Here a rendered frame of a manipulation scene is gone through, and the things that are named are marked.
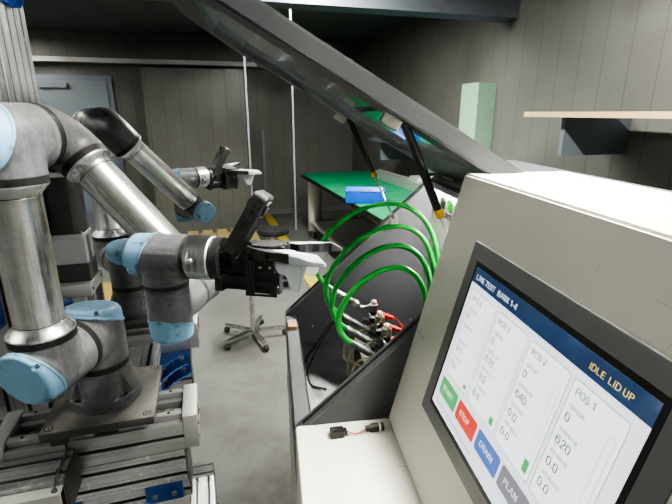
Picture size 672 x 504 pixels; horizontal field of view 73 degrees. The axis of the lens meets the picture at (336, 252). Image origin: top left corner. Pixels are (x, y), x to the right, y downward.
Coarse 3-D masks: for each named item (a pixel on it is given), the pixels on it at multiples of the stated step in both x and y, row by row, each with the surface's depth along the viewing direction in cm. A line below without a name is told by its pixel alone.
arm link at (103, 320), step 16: (80, 304) 99; (96, 304) 99; (112, 304) 99; (80, 320) 93; (96, 320) 94; (112, 320) 97; (96, 336) 93; (112, 336) 97; (112, 352) 98; (128, 352) 104; (96, 368) 97
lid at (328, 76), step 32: (192, 0) 92; (224, 0) 75; (256, 0) 76; (224, 32) 129; (256, 32) 83; (288, 32) 78; (288, 64) 117; (320, 64) 80; (352, 64) 81; (320, 96) 144; (352, 96) 108; (384, 96) 83; (384, 128) 136; (416, 128) 86; (448, 128) 87; (448, 160) 110; (480, 160) 89
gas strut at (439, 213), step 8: (408, 128) 89; (408, 136) 90; (408, 144) 91; (416, 144) 90; (416, 152) 91; (416, 160) 92; (424, 168) 92; (424, 176) 93; (424, 184) 94; (432, 184) 94; (432, 192) 94; (432, 200) 95; (440, 208) 96; (440, 216) 96
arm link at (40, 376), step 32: (0, 128) 69; (32, 128) 74; (0, 160) 69; (32, 160) 74; (0, 192) 72; (32, 192) 76; (0, 224) 75; (32, 224) 77; (0, 256) 77; (32, 256) 78; (32, 288) 79; (32, 320) 80; (64, 320) 85; (32, 352) 80; (64, 352) 84; (96, 352) 92; (0, 384) 82; (32, 384) 81; (64, 384) 84
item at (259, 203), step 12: (264, 192) 72; (252, 204) 70; (264, 204) 70; (240, 216) 71; (252, 216) 71; (240, 228) 71; (252, 228) 72; (228, 240) 72; (240, 240) 72; (228, 252) 72; (240, 252) 74
